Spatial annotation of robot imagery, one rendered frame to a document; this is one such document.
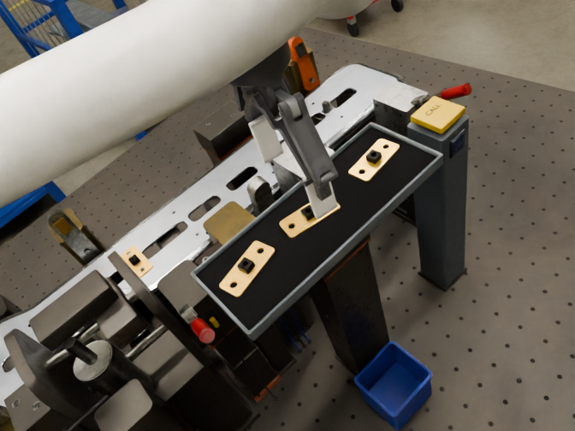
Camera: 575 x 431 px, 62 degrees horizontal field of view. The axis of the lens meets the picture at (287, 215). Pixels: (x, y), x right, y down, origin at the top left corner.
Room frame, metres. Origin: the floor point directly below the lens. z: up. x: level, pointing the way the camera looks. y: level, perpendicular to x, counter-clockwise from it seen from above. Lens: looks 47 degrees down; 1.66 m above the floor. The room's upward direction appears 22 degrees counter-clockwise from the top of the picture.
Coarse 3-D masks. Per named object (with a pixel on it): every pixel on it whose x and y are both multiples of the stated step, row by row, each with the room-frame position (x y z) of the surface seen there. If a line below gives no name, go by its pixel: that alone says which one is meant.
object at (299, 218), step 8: (304, 208) 0.45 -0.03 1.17; (336, 208) 0.44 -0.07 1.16; (288, 216) 0.46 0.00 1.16; (296, 216) 0.45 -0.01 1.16; (304, 216) 0.44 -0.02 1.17; (312, 216) 0.44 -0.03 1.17; (280, 224) 0.45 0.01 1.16; (288, 224) 0.44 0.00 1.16; (296, 224) 0.44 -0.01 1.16; (304, 224) 0.43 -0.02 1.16; (312, 224) 0.43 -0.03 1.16; (288, 232) 0.43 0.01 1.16; (296, 232) 0.43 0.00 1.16
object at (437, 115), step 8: (424, 104) 0.58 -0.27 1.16; (432, 104) 0.57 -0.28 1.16; (440, 104) 0.56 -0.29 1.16; (448, 104) 0.55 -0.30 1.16; (456, 104) 0.55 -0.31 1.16; (416, 112) 0.57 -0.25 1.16; (424, 112) 0.56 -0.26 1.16; (432, 112) 0.55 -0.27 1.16; (440, 112) 0.55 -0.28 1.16; (448, 112) 0.54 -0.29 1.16; (456, 112) 0.53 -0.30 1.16; (464, 112) 0.53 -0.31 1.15; (416, 120) 0.55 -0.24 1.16; (424, 120) 0.54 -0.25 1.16; (432, 120) 0.54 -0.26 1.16; (440, 120) 0.53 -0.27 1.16; (448, 120) 0.52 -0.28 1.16; (456, 120) 0.52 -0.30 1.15; (432, 128) 0.52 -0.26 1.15; (440, 128) 0.51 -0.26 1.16
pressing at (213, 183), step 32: (352, 64) 1.01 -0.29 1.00; (320, 96) 0.93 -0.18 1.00; (320, 128) 0.82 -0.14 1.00; (352, 128) 0.78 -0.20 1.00; (224, 160) 0.84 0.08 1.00; (256, 160) 0.80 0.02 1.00; (192, 192) 0.78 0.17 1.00; (224, 192) 0.74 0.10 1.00; (160, 224) 0.72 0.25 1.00; (192, 224) 0.69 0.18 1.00; (160, 256) 0.64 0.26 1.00; (192, 256) 0.60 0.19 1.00; (64, 288) 0.66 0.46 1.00; (128, 288) 0.59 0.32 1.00; (0, 352) 0.56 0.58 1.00; (0, 384) 0.50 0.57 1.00
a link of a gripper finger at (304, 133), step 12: (300, 96) 0.39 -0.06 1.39; (288, 108) 0.38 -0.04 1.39; (300, 108) 0.38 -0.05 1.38; (288, 120) 0.38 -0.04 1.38; (300, 120) 0.38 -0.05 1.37; (288, 132) 0.38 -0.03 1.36; (300, 132) 0.37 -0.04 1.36; (312, 132) 0.37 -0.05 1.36; (300, 144) 0.37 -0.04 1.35; (312, 144) 0.37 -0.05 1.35; (312, 156) 0.36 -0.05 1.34; (324, 156) 0.36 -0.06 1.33; (312, 168) 0.36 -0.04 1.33; (324, 168) 0.36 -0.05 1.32
